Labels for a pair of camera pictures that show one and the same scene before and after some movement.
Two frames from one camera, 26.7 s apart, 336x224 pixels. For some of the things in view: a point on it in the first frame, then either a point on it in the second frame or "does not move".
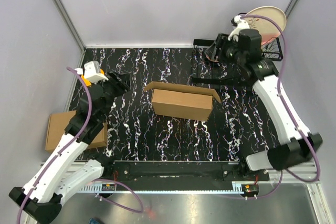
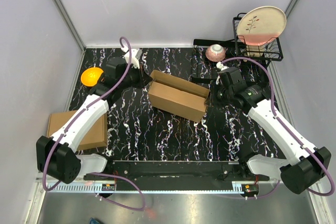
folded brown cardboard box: [57, 123] does not move
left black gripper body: [113, 89] → [135, 77]
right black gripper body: [228, 52] → [219, 94]
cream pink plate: [269, 30] does not move
